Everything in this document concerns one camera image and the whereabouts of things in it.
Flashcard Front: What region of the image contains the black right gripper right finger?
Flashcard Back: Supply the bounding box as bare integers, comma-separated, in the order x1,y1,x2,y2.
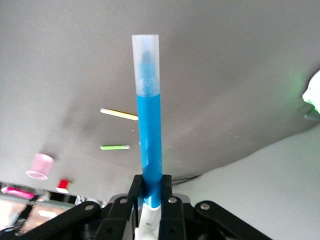
158,174,186,240

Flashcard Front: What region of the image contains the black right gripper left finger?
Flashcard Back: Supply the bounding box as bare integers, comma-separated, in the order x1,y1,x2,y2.
96,174,146,240

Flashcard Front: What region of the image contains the blue marker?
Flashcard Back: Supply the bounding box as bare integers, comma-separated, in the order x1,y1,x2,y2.
131,33,164,210

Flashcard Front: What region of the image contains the pink marker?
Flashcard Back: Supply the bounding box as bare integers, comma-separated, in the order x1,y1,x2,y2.
0,185,36,200

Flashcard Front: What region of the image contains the rubik's cube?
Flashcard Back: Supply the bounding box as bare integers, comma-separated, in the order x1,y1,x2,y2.
55,178,73,194

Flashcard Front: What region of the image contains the green marker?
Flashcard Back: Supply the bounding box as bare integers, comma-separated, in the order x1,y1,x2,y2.
99,144,131,152

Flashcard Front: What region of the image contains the pink cup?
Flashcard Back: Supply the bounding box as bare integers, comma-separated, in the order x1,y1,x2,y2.
25,152,54,181

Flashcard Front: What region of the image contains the yellow marker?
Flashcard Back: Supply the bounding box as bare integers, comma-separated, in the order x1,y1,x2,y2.
99,107,139,122

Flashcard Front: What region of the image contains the black cable at right arm base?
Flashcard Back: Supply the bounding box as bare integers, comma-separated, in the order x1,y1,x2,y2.
171,174,202,187

